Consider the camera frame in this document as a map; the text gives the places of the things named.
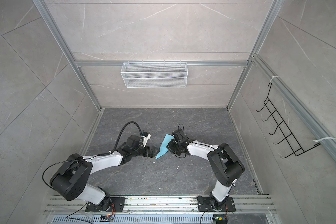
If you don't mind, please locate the light blue paper sheet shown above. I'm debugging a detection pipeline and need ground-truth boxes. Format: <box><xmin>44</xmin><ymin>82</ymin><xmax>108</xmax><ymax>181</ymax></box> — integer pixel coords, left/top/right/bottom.
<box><xmin>156</xmin><ymin>134</ymin><xmax>174</xmax><ymax>159</ymax></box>

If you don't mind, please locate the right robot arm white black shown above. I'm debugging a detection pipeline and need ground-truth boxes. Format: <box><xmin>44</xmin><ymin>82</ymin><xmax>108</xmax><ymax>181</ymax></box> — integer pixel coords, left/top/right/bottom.
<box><xmin>167</xmin><ymin>139</ymin><xmax>245</xmax><ymax>208</ymax></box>

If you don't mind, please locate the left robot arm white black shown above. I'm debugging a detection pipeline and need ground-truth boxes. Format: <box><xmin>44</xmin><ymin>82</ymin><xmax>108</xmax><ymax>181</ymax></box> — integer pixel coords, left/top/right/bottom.
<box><xmin>49</xmin><ymin>146</ymin><xmax>160</xmax><ymax>205</ymax></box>

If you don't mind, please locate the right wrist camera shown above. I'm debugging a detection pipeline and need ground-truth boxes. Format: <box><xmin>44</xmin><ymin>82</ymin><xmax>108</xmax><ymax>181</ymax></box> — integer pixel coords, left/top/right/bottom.
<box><xmin>172</xmin><ymin>128</ymin><xmax>189</xmax><ymax>142</ymax></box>

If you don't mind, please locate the left black cable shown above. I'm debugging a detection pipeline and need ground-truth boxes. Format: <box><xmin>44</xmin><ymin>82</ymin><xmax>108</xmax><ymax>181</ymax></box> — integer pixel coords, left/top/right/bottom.
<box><xmin>41</xmin><ymin>121</ymin><xmax>143</xmax><ymax>191</ymax></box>

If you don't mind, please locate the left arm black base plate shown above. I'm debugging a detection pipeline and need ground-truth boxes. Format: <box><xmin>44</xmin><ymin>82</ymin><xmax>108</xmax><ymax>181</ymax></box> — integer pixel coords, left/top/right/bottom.
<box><xmin>85</xmin><ymin>197</ymin><xmax>126</xmax><ymax>212</ymax></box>

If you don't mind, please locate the aluminium mounting rail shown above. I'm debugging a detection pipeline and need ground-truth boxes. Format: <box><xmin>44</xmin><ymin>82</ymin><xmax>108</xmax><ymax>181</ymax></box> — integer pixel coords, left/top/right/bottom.
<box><xmin>43</xmin><ymin>195</ymin><xmax>277</xmax><ymax>215</ymax></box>

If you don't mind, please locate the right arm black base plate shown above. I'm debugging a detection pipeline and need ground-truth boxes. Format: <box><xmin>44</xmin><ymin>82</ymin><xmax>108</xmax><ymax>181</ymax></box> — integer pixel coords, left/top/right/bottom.
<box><xmin>197</xmin><ymin>196</ymin><xmax>236</xmax><ymax>212</ymax></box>

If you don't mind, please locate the white wire mesh basket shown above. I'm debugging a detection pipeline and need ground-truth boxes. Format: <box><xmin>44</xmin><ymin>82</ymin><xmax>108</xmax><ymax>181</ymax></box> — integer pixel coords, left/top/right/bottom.
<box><xmin>120</xmin><ymin>62</ymin><xmax>189</xmax><ymax>88</ymax></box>

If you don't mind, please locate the black wire hook rack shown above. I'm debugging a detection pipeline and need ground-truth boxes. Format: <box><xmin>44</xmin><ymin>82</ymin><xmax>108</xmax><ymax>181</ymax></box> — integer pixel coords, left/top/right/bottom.
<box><xmin>256</xmin><ymin>83</ymin><xmax>321</xmax><ymax>159</ymax></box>

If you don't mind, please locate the white cable tie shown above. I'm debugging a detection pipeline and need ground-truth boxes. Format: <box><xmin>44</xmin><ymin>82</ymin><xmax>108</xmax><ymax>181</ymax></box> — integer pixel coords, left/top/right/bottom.
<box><xmin>313</xmin><ymin>137</ymin><xmax>336</xmax><ymax>143</ymax></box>

